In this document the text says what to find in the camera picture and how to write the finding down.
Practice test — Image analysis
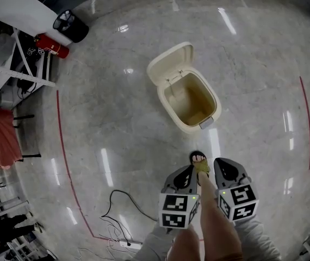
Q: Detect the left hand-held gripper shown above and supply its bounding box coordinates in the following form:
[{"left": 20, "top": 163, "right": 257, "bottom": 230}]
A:
[{"left": 158, "top": 165, "right": 201, "bottom": 235}]

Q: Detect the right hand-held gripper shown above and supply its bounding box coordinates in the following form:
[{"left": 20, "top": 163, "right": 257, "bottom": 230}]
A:
[{"left": 213, "top": 158, "right": 259, "bottom": 223}]

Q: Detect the white plastic container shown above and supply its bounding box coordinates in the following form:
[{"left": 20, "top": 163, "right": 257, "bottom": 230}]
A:
[{"left": 146, "top": 41, "right": 222, "bottom": 134}]

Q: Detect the person's right forearm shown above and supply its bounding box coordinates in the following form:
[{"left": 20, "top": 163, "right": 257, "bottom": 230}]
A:
[{"left": 233, "top": 217, "right": 282, "bottom": 261}]

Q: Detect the person's left forearm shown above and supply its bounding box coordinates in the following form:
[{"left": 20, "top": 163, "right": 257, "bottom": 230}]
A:
[{"left": 139, "top": 225, "right": 178, "bottom": 261}]

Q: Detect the olive green sandal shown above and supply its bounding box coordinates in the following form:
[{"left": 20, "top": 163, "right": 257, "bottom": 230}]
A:
[{"left": 189, "top": 151, "right": 212, "bottom": 188}]

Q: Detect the person's right leg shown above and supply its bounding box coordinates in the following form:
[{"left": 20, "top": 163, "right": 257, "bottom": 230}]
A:
[{"left": 189, "top": 151, "right": 243, "bottom": 261}]

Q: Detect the person's leg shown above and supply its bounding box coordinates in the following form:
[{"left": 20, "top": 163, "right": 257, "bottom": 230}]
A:
[
  {"left": 168, "top": 225, "right": 203, "bottom": 261},
  {"left": 189, "top": 151, "right": 243, "bottom": 261}
]

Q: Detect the person's left leg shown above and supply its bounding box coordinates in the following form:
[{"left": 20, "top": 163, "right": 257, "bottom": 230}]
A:
[{"left": 168, "top": 225, "right": 203, "bottom": 261}]

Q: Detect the white power strip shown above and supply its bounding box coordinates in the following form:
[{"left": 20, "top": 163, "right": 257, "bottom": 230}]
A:
[{"left": 119, "top": 240, "right": 142, "bottom": 252}]

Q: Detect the red floor tape line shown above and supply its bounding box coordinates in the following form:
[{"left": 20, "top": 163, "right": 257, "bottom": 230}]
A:
[{"left": 55, "top": 89, "right": 110, "bottom": 241}]

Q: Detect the pink cloth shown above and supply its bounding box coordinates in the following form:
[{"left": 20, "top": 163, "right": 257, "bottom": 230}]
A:
[{"left": 0, "top": 105, "right": 23, "bottom": 170}]

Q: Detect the red fire extinguisher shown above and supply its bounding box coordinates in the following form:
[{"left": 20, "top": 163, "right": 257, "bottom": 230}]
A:
[{"left": 35, "top": 33, "right": 70, "bottom": 60}]

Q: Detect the black mesh waste bin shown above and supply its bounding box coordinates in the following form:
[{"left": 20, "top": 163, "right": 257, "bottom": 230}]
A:
[{"left": 52, "top": 9, "right": 90, "bottom": 44}]

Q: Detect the white metal shelf rack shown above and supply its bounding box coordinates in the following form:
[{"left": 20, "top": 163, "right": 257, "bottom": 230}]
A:
[{"left": 0, "top": 15, "right": 57, "bottom": 111}]

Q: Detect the black power cable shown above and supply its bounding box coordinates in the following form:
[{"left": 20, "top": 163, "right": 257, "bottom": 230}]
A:
[{"left": 100, "top": 189, "right": 159, "bottom": 242}]

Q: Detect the white cable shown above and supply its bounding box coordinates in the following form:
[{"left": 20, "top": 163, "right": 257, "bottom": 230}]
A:
[{"left": 77, "top": 221, "right": 123, "bottom": 258}]

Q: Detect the black chair frame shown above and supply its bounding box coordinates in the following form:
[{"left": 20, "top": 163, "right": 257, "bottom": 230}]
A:
[{"left": 11, "top": 113, "right": 42, "bottom": 159}]

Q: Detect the white rack frame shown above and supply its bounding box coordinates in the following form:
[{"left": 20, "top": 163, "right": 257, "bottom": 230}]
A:
[{"left": 0, "top": 161, "right": 31, "bottom": 218}]

